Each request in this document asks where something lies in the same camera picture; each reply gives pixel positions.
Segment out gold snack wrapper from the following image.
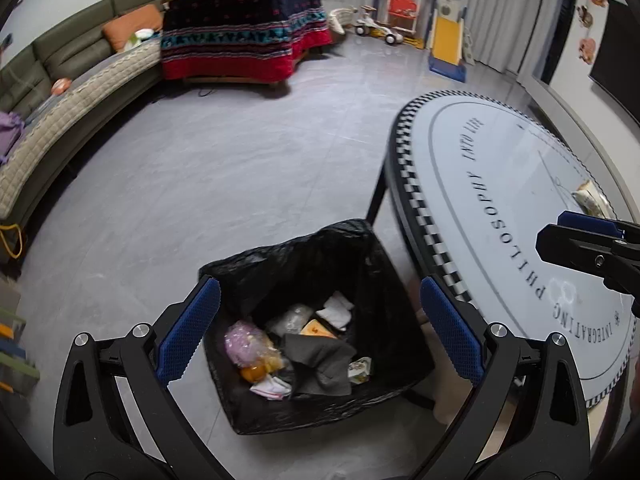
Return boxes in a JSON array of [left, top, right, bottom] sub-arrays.
[[572, 180, 616, 219]]

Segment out pink plastic bag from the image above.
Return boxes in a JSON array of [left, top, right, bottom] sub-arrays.
[[224, 321, 283, 372]]

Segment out green snack packet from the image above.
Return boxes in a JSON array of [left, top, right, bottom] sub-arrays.
[[347, 356, 372, 385]]

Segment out grey felt cloth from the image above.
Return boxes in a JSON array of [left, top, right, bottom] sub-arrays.
[[282, 334, 356, 396]]

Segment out white plastic bag ball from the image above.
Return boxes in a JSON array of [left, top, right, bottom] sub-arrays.
[[269, 304, 314, 338]]

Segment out orange peel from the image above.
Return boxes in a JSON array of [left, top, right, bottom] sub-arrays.
[[240, 362, 282, 384]]

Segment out yellow soybean milk cup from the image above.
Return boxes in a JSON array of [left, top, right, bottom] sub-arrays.
[[299, 318, 336, 339]]

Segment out black trash bin bag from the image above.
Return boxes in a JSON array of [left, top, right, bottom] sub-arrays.
[[200, 219, 435, 436]]

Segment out round white table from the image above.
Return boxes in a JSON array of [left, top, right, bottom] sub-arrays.
[[388, 90, 636, 406]]

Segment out toy slide swing set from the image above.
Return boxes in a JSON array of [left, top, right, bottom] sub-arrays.
[[373, 0, 475, 82]]

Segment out toy ride-on car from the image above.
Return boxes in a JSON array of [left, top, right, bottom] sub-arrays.
[[355, 4, 404, 46]]

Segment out quilted sofa mat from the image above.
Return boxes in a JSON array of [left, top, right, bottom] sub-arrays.
[[1, 38, 160, 219]]

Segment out purple backpack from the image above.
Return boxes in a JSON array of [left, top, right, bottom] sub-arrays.
[[0, 112, 24, 164]]

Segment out woven basket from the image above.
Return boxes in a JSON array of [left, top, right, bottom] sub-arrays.
[[328, 6, 357, 38]]

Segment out small pink toy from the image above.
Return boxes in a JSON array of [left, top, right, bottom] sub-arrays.
[[51, 78, 72, 96]]

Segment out green sofa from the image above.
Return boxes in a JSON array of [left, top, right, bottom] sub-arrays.
[[1, 0, 164, 275]]

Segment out table with patterned blanket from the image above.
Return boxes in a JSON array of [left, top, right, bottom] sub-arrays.
[[160, 0, 332, 84]]

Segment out orange cushion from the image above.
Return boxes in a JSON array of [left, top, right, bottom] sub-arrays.
[[102, 4, 163, 52]]

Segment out dark wall television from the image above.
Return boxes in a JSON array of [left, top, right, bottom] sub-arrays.
[[590, 0, 640, 122]]

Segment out wall cartoon decorations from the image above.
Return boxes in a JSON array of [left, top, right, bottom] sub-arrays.
[[576, 0, 608, 66]]

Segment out yellow cable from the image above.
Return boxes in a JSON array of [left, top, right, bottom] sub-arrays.
[[0, 223, 25, 260]]

